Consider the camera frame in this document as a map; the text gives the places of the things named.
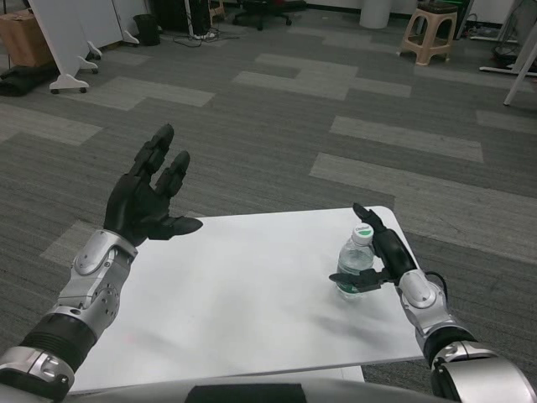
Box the beige plastic stool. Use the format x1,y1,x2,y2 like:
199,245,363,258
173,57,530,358
397,1,459,66

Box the black bag on floor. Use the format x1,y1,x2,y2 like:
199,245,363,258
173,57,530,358
0,65,58,97

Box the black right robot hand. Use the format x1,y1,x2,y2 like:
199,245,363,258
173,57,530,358
328,202,419,294

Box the clear water bottle green label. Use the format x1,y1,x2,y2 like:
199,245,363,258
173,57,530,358
335,225,377,301

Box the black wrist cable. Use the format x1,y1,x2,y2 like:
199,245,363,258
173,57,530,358
424,270,449,300

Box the white cylindrical bin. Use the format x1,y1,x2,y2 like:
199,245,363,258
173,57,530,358
358,0,392,29

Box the black office chair base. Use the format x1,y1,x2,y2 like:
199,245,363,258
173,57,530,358
232,0,294,31

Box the black waste bin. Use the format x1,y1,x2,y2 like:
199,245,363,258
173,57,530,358
133,13,162,47

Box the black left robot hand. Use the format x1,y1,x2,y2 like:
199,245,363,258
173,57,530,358
102,123,205,248

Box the brown cardboard box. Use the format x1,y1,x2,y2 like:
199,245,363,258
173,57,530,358
0,9,55,69

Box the white desk leg frame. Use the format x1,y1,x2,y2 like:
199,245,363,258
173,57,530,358
478,0,537,106

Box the white rolling partition board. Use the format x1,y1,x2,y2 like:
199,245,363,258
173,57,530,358
27,0,101,94
75,0,140,51

